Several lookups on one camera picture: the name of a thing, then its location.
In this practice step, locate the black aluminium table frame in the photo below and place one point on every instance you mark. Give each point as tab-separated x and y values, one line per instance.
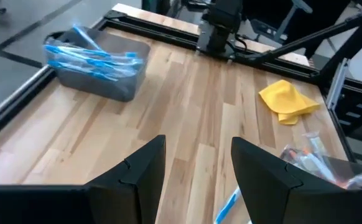
168	29

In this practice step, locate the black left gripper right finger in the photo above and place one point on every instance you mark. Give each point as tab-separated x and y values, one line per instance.
293	205

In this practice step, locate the black side table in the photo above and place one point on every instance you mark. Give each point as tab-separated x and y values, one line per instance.
324	15

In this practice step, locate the yellow cloth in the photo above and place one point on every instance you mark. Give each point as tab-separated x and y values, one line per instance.
283	99

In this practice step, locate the silver aluminium post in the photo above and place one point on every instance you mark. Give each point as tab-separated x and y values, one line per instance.
336	84

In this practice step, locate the clear plastic bin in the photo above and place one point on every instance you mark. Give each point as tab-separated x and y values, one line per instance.
355	168

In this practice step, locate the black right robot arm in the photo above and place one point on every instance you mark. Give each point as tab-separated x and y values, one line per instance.
219	28

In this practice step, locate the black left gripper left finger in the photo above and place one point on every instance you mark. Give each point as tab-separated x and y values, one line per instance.
75	205

